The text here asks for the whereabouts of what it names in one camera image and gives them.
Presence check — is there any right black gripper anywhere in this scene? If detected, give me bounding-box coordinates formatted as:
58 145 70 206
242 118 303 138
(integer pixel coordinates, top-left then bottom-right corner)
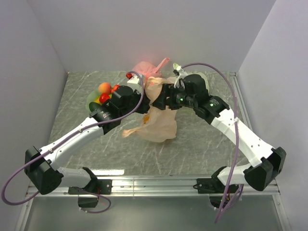
152 83 197 110

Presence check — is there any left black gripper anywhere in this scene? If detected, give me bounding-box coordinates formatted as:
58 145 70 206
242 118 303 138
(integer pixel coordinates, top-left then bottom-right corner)
120 87 153 118

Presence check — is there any orange plastic bag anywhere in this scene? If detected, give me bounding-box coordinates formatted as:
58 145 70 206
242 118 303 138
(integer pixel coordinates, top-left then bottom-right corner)
122 77 177 142

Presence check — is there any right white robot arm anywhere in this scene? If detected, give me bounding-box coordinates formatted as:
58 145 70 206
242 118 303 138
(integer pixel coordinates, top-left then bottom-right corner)
153 74 286 192

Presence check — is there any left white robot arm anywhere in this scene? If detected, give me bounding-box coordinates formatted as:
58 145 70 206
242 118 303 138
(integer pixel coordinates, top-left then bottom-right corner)
25 85 150 195

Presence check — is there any red fake fruit top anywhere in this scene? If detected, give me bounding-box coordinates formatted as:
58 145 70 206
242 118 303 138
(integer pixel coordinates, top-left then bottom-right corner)
111 85 120 93

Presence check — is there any red fake fruit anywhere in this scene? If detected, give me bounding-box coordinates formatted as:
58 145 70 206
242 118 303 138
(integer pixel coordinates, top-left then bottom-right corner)
111 85 120 93
99 93 112 104

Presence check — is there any red fake fruit front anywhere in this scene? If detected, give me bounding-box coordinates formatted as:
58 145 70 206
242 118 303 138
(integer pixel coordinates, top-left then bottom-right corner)
99 93 112 104

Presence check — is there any orange fake peach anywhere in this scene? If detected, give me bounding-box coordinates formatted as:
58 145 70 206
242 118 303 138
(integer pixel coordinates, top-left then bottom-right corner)
98 82 112 95

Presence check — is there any pink tied plastic bag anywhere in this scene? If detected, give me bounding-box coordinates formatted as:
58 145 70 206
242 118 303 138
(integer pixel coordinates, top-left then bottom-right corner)
132 58 170 79

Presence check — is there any green tied plastic bag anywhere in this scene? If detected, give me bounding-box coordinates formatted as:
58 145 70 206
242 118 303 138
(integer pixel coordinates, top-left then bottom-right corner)
180 72 209 89

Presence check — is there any dark green fake avocado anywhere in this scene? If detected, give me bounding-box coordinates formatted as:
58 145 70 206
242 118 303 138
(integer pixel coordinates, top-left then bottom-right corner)
89 102 101 112

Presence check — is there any light green plate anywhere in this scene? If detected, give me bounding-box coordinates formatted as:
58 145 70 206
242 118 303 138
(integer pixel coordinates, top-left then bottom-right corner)
86 89 102 113

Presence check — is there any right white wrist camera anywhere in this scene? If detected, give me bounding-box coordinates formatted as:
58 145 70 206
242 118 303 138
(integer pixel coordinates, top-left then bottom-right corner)
173 63 188 88

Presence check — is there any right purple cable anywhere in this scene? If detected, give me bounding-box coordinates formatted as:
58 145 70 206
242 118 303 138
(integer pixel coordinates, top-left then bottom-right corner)
178 63 244 224

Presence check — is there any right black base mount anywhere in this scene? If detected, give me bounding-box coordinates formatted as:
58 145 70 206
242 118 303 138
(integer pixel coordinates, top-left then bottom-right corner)
193 178 239 209

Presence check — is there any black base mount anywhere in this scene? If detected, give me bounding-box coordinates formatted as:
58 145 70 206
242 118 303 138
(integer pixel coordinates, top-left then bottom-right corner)
68 179 112 209
193 178 239 209

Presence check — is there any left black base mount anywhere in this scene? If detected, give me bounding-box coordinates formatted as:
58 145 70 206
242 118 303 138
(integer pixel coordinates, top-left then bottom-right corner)
68 179 112 209

